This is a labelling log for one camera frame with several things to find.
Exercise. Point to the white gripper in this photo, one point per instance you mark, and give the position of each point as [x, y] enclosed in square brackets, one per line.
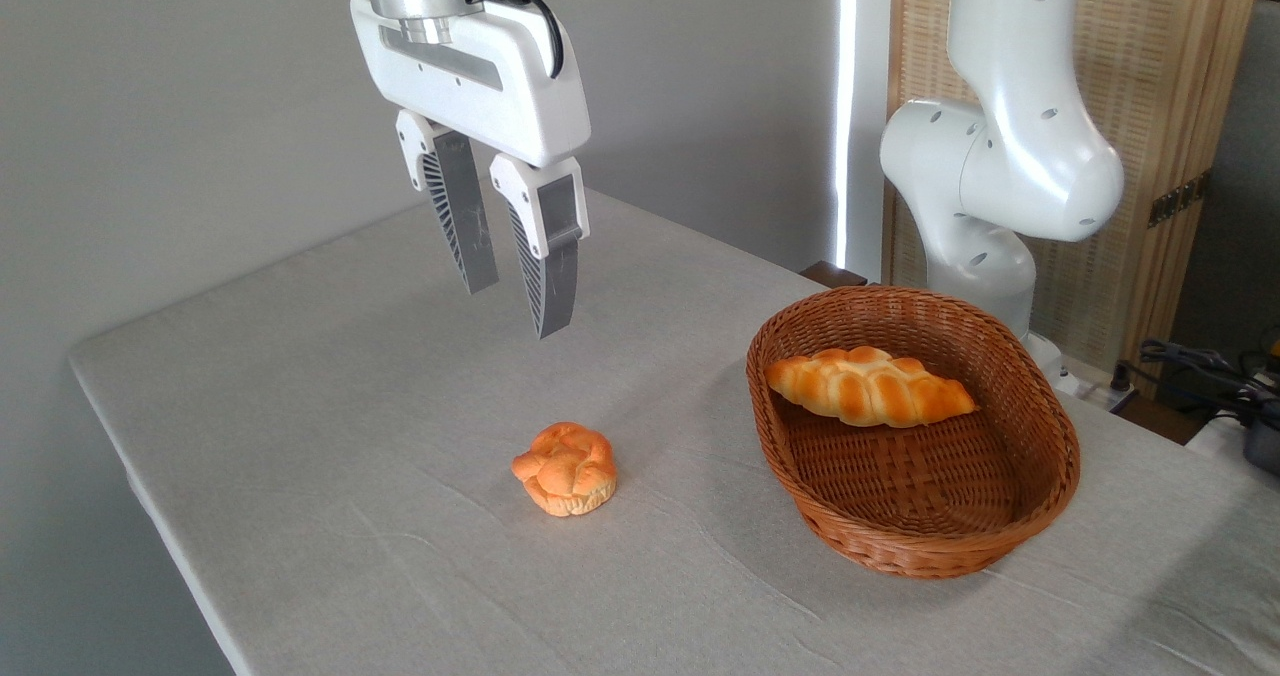
[470, 76]

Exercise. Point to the long braided bread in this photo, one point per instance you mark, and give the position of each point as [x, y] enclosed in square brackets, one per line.
[870, 386]

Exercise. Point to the round knotted bread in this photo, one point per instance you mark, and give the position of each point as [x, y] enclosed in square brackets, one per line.
[565, 468]

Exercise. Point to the dark brown wooden furniture corner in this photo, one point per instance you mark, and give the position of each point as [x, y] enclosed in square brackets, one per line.
[833, 274]

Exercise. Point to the light grey tablecloth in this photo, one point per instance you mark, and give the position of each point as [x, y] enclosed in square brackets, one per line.
[400, 556]

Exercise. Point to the brown wicker basket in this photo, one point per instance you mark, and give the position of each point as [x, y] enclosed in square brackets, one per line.
[900, 481]

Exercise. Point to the white power strip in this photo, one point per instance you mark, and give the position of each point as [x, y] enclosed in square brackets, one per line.
[1105, 396]

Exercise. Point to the wooden bamboo folding screen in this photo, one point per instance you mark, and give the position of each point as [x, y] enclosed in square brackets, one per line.
[1150, 76]

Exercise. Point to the black screen hinge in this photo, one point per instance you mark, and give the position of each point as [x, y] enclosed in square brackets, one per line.
[1178, 199]

